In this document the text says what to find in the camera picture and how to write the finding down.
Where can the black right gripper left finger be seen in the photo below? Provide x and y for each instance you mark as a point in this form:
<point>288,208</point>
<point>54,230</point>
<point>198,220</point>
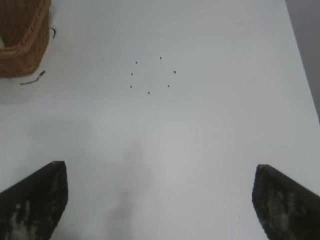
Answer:
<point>32,202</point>

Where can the brown woven wicker basket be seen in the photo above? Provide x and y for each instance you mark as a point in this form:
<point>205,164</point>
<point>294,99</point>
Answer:
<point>22,37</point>

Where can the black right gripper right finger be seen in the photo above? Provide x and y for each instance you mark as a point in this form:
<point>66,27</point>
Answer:
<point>285,205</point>

